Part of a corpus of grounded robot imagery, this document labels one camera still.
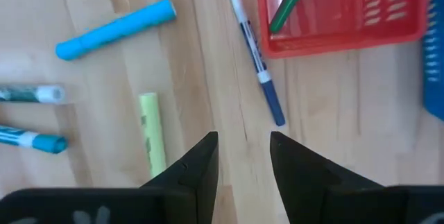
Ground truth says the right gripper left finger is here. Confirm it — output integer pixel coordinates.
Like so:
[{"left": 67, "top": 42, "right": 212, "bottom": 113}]
[{"left": 140, "top": 131, "right": 220, "bottom": 224}]

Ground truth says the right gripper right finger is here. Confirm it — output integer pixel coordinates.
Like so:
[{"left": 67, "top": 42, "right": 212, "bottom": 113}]
[{"left": 270, "top": 131, "right": 389, "bottom": 224}]

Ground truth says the pale green Sharpie highlighter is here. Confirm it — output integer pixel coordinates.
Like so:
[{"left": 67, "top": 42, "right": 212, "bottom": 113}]
[{"left": 138, "top": 92, "right": 168, "bottom": 179}]

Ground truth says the green thin marker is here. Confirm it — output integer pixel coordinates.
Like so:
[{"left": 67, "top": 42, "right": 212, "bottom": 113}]
[{"left": 268, "top": 0, "right": 313, "bottom": 34}]

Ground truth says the slim blue capped pen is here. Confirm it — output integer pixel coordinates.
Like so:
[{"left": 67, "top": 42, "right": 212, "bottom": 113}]
[{"left": 228, "top": 0, "right": 287, "bottom": 127}]

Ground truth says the red plastic basket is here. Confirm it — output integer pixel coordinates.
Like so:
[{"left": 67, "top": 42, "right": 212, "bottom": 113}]
[{"left": 255, "top": 0, "right": 428, "bottom": 60}]

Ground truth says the teal Expo marker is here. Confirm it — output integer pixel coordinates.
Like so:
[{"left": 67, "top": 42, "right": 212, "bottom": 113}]
[{"left": 0, "top": 124, "right": 69, "bottom": 155}]

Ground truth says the cyan highlighter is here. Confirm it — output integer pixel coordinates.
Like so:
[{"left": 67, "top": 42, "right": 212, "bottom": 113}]
[{"left": 55, "top": 0, "right": 178, "bottom": 62}]

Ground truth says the blue plastic basket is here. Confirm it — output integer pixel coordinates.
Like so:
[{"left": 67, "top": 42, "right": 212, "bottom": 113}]
[{"left": 422, "top": 0, "right": 444, "bottom": 121}]

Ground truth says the dark green Expo marker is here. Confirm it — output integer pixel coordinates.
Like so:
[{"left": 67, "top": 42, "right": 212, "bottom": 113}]
[{"left": 0, "top": 84, "right": 66, "bottom": 105}]

